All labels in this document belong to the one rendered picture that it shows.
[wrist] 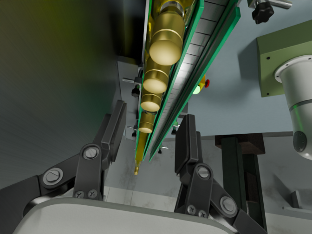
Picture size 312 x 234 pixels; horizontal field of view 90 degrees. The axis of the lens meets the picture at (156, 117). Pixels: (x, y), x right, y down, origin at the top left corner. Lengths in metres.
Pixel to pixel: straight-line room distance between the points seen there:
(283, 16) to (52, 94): 0.66
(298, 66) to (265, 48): 0.11
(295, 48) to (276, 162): 3.05
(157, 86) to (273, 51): 0.50
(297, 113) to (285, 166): 3.02
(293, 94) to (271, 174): 2.98
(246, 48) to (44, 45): 0.66
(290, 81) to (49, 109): 0.65
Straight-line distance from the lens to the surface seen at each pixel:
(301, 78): 0.66
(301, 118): 0.60
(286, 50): 0.66
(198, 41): 0.52
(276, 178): 3.55
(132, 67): 0.62
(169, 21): 0.19
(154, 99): 0.25
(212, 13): 0.48
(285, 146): 3.70
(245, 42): 0.71
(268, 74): 0.73
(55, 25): 0.22
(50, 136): 0.24
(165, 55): 0.17
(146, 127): 0.36
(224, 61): 0.76
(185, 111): 0.96
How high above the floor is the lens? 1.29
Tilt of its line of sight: 26 degrees down
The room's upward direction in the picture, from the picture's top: 171 degrees counter-clockwise
